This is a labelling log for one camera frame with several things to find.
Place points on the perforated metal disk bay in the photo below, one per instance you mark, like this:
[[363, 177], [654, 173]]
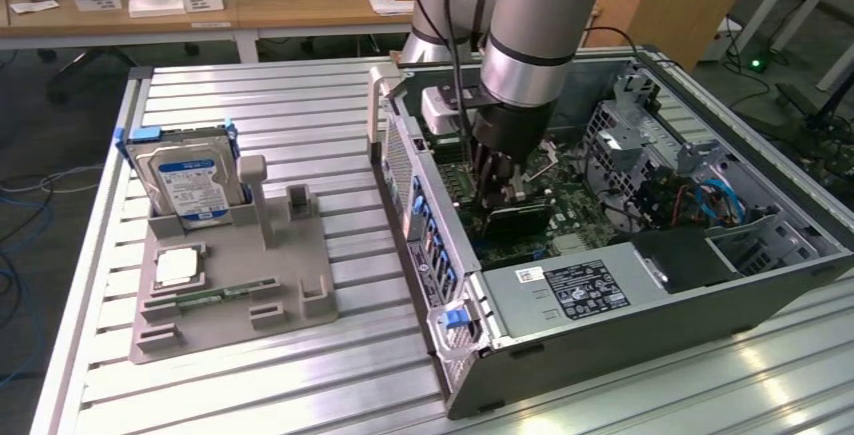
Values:
[[614, 155]]

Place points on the black office chair base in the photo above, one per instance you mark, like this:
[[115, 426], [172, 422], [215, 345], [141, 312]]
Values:
[[83, 62]]

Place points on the hard disk in blue caddy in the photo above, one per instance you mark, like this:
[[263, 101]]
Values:
[[187, 180]]

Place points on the white paper slip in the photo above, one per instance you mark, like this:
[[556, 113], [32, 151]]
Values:
[[33, 6]]

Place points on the white box with round dish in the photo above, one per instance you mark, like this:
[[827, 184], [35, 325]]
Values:
[[155, 0]]

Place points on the green motherboard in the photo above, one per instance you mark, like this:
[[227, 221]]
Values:
[[580, 215]]

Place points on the graphics card with metal bracket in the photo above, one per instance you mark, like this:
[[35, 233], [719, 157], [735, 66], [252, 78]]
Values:
[[516, 220]]

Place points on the grey power supply unit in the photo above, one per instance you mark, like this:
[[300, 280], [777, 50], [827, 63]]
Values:
[[527, 300]]

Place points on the wooden cabinet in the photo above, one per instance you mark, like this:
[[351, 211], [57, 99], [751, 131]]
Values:
[[680, 5]]

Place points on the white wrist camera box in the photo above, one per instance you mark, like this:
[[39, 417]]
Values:
[[443, 115]]

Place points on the blue case latch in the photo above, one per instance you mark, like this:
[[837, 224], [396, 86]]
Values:
[[454, 318]]

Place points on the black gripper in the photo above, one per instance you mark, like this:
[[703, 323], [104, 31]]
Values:
[[510, 130]]

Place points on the wooden desk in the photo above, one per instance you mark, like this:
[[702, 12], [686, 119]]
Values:
[[300, 10]]

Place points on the black plastic shroud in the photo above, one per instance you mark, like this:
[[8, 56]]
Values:
[[680, 260]]

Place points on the black floor stand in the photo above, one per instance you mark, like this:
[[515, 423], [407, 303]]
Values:
[[801, 100]]

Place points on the open dark grey PC case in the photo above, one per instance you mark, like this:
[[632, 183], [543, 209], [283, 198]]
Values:
[[600, 350]]

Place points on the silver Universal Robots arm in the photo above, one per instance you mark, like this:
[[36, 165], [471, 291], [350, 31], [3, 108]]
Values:
[[534, 30]]

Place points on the green RAM stick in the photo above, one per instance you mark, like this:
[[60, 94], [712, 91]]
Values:
[[213, 297]]

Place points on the silver chipset heatsink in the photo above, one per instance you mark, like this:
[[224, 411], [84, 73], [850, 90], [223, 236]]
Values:
[[574, 242]]

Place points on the grey parts rack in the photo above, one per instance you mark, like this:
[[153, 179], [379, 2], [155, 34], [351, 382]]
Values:
[[227, 325]]

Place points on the silver CPU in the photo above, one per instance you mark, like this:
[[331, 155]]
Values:
[[175, 270]]

